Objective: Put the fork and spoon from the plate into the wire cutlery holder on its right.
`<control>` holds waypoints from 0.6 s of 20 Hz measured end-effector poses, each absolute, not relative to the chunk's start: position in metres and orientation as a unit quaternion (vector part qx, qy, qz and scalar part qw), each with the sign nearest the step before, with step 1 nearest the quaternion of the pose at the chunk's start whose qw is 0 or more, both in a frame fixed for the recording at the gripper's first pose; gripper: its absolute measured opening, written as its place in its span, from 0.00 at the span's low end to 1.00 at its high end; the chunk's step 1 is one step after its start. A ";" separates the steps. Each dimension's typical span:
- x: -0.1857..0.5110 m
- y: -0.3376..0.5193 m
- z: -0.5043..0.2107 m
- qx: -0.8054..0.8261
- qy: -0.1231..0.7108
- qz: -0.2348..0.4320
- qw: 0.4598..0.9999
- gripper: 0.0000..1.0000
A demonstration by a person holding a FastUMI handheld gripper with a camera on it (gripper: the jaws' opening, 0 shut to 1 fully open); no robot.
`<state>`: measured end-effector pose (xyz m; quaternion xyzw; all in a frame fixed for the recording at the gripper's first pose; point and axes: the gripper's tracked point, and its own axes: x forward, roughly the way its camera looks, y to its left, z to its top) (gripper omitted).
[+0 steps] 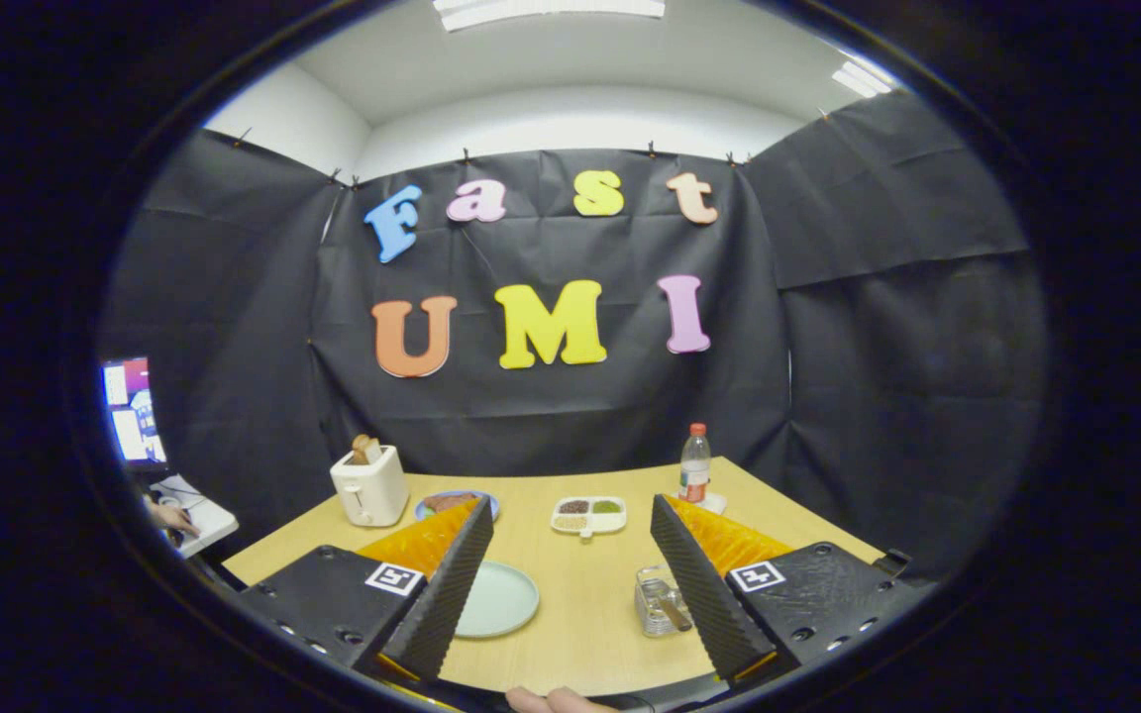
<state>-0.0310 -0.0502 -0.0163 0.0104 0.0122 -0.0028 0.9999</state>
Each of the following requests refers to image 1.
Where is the blue plate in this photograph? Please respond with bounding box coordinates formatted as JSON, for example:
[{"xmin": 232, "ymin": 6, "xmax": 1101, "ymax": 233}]
[{"xmin": 415, "ymin": 489, "xmax": 500, "ymax": 523}]

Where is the small ceiling light panel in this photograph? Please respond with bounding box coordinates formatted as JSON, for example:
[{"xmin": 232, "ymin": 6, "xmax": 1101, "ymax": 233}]
[{"xmin": 831, "ymin": 59, "xmax": 896, "ymax": 100}]

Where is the white side table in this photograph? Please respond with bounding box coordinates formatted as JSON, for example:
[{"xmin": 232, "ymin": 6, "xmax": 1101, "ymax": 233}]
[{"xmin": 150, "ymin": 473, "xmax": 240, "ymax": 558}]

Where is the computer monitor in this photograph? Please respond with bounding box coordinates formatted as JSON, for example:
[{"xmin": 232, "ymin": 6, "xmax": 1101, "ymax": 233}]
[{"xmin": 100, "ymin": 356, "xmax": 170, "ymax": 466}]

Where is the metal wire cutlery holder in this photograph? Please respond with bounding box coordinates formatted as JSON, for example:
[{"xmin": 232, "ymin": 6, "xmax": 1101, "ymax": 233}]
[{"xmin": 633, "ymin": 564, "xmax": 695, "ymax": 638}]

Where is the clear red-capped water bottle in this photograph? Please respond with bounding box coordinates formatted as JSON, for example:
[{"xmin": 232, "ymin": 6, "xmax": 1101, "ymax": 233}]
[{"xmin": 678, "ymin": 423, "xmax": 713, "ymax": 504}]

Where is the wide ceiling light panel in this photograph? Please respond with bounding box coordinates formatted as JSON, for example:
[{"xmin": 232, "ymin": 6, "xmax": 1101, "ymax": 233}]
[{"xmin": 432, "ymin": 0, "xmax": 668, "ymax": 33}]

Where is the white toaster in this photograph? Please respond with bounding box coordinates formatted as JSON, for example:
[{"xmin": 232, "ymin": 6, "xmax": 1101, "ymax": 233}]
[{"xmin": 329, "ymin": 445, "xmax": 411, "ymax": 528}]

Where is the white divided dish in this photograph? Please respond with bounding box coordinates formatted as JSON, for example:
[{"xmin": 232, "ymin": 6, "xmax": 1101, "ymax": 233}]
[{"xmin": 550, "ymin": 496, "xmax": 628, "ymax": 539}]

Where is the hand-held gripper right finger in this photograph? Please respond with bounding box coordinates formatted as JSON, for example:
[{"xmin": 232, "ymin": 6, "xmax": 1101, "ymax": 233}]
[{"xmin": 650, "ymin": 493, "xmax": 918, "ymax": 689}]

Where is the pale green plate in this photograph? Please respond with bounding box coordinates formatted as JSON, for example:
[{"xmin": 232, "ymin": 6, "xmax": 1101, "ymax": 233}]
[{"xmin": 455, "ymin": 560, "xmax": 541, "ymax": 640}]

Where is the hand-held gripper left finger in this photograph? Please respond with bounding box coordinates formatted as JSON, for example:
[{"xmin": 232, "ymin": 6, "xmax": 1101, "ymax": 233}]
[{"xmin": 237, "ymin": 495, "xmax": 495, "ymax": 684}]

